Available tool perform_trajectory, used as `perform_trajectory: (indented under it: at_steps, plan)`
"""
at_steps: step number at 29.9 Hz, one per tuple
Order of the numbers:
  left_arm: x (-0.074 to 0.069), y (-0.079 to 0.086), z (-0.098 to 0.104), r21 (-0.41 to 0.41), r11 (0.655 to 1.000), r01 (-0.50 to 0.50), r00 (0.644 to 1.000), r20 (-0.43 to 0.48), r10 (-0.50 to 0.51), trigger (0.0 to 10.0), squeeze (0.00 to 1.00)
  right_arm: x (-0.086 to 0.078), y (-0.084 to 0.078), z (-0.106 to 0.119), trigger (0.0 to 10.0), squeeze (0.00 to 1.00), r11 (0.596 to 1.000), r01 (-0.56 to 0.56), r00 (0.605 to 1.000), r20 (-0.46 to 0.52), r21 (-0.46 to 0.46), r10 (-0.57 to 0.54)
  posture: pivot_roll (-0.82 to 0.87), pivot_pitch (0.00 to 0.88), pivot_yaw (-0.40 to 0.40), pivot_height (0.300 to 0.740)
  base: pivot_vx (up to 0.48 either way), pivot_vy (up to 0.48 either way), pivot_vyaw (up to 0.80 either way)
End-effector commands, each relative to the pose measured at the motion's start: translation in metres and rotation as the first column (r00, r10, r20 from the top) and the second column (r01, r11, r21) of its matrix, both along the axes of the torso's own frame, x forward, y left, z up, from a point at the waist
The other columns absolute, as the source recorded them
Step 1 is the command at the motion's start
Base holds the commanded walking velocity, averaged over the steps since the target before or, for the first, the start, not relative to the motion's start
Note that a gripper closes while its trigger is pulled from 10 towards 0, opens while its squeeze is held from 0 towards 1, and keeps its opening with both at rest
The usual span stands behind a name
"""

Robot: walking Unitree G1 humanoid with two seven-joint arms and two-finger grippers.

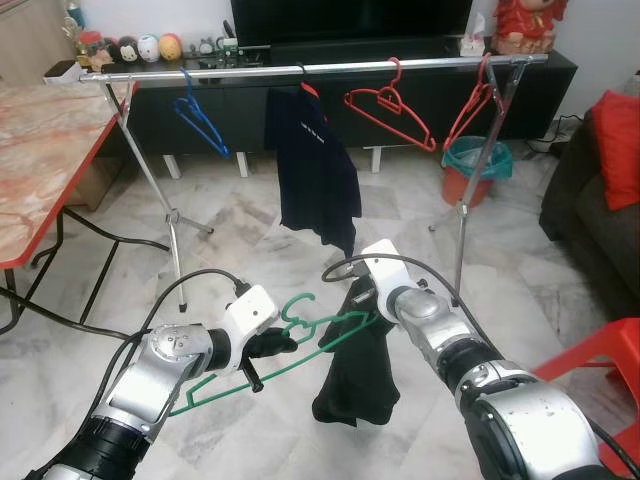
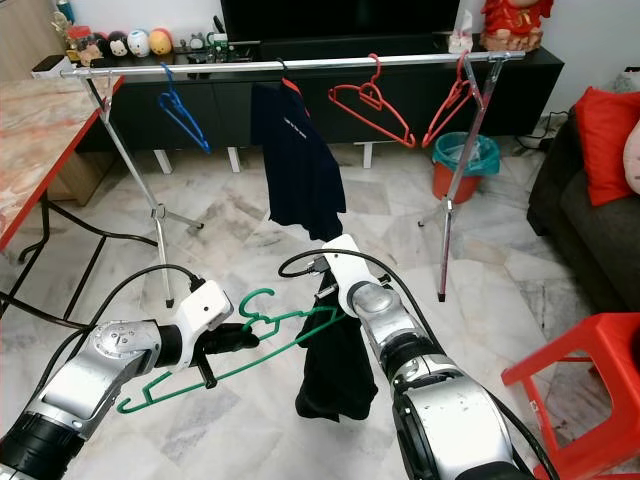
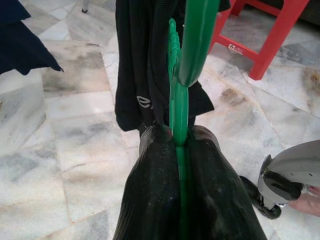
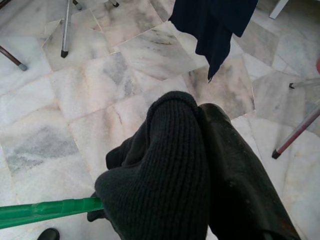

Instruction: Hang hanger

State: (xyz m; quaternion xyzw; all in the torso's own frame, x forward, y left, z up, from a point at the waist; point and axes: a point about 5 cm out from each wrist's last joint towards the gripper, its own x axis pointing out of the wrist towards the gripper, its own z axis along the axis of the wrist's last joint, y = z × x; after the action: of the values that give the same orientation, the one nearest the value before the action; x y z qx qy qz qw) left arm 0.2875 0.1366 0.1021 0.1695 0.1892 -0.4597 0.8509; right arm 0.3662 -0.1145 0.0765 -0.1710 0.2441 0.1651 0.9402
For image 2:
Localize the green plastic hanger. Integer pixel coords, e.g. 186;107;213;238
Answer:
117;288;346;414

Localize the black knit garment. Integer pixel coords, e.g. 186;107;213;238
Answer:
295;280;383;423

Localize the blue plastic hanger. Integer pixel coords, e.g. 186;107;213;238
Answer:
157;62;213;156

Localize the red plastic hanger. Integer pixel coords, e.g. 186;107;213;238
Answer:
422;52;486;148
328;53;418;149

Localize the navy shirt orange collar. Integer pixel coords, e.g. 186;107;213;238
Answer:
250;80;346;243

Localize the orange bin teal bag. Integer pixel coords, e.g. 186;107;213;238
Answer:
432;131;501;204

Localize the silver metal clothes rack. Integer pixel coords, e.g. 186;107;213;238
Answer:
58;50;528;308

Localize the dark brown sofa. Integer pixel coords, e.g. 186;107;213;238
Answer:
527;95;640;311

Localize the orange marble folding table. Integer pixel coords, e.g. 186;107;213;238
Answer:
0;76;161;331

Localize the red plastic stool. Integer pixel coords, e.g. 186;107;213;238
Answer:
502;312;640;480

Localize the black flat television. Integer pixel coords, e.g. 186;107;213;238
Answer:
220;0;461;44

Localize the black TV console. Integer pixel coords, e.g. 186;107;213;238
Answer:
105;45;564;171

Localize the white tissue box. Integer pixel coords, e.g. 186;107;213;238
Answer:
450;12;476;53

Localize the yellow round plush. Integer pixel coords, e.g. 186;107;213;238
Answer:
149;28;174;57

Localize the white round plush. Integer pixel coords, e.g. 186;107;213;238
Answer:
127;30;151;58

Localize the red cushion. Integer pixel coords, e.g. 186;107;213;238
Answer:
575;86;640;208

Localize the black plush white face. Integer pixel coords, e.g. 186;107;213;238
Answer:
107;32;131;59

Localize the red figurine statue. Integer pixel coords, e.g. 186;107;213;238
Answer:
482;0;556;53

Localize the red lid jar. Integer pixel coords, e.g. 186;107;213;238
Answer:
68;28;93;65

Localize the light wooden cabinet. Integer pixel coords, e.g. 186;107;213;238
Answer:
0;0;66;81

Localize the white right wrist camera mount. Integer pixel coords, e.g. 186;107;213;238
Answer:
325;234;371;299

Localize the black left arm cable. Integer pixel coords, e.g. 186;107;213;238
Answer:
60;263;209;401

